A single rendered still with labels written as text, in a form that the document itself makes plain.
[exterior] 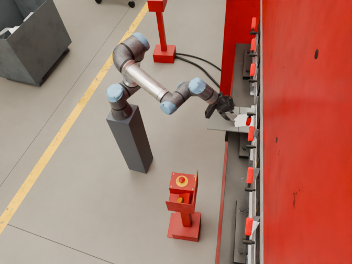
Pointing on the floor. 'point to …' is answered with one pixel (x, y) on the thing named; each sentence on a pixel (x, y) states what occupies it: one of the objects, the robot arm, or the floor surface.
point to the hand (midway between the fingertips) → (231, 117)
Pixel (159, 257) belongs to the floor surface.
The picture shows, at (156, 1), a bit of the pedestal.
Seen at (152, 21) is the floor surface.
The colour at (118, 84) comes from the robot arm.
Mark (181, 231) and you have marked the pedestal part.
